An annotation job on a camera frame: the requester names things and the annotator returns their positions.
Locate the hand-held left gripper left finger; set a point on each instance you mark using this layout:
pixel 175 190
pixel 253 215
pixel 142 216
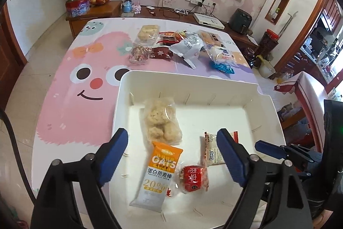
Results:
pixel 115 158

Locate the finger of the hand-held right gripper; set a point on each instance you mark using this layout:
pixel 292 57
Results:
pixel 268 148

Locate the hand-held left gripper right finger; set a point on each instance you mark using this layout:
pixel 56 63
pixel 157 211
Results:
pixel 230 160

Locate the white biscuit packet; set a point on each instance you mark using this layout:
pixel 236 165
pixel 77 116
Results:
pixel 210 148

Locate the red round snack packet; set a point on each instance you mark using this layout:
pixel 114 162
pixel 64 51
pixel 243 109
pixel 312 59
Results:
pixel 193 178

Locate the white plastic bin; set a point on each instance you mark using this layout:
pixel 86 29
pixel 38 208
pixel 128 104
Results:
pixel 227 116

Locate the orange white oat bar packet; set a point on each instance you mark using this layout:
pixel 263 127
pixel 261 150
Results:
pixel 160 172

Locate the clear rice cracker packet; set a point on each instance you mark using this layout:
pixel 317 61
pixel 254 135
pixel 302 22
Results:
pixel 160 121
pixel 148 32

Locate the blue white snack packet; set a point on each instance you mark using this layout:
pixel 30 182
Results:
pixel 223 60

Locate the clear nougat candy packet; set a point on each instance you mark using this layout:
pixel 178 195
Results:
pixel 139 54

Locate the dark red snack packet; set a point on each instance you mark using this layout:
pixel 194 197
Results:
pixel 161 53

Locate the silver white snack packet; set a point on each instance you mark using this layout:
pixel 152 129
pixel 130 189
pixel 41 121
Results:
pixel 187 46

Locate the clear bread packet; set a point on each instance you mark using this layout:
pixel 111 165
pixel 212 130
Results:
pixel 211 38

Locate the small red black packet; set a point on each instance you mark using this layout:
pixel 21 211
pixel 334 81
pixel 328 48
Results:
pixel 168 38

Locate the small orange packet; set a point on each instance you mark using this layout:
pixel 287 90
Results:
pixel 180 35

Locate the white cloth with red trim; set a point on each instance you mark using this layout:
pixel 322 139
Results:
pixel 308 100

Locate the red stool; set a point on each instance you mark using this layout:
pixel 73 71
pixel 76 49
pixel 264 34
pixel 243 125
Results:
pixel 285 86

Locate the cartoon printed tablecloth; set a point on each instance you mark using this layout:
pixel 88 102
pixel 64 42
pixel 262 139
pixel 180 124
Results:
pixel 67 100

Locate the white pot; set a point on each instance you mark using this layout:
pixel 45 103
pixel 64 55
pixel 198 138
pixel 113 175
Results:
pixel 266 68

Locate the dark brown jar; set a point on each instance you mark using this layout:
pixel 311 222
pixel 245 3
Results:
pixel 253 57

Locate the tall jar with red lid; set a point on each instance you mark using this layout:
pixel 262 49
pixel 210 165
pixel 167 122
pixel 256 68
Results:
pixel 268 44

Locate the dark green air fryer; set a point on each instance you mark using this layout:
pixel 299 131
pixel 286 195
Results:
pixel 239 21

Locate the white set-top box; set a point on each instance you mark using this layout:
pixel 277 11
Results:
pixel 209 20

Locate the brown wooden door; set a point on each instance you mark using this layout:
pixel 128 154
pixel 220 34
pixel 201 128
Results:
pixel 8 57

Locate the wooden television cabinet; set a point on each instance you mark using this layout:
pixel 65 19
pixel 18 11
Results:
pixel 107 10

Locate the blue snow globe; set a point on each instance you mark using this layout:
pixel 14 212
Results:
pixel 127 5

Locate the pink toy figure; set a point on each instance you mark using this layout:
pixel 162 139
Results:
pixel 137 6

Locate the red round tin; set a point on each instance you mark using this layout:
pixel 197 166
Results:
pixel 77 7

